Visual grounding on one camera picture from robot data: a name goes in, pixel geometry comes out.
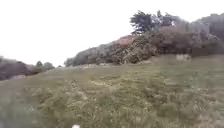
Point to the dark green tree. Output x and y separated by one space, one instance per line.
141 20

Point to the dark bushes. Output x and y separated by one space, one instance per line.
15 68

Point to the robot's own part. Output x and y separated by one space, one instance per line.
76 126

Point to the row of bushes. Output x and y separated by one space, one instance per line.
156 45

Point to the green grass field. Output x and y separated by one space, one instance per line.
110 96

